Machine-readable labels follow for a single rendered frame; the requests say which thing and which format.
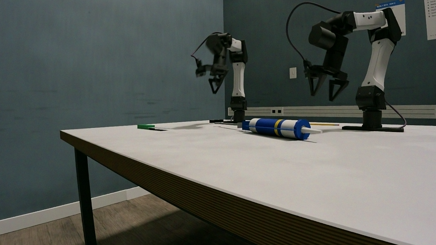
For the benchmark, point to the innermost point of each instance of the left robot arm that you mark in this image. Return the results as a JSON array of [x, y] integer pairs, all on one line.
[[329, 35]]

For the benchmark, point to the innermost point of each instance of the white cartridge tube with blue and yellow bands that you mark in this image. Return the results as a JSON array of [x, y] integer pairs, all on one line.
[[278, 123]]

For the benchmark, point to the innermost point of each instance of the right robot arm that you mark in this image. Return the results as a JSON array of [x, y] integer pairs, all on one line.
[[219, 45]]

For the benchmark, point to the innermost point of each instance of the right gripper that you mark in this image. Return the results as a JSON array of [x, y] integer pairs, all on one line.
[[218, 68]]

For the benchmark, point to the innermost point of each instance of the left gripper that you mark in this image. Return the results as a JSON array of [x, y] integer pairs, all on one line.
[[331, 66]]

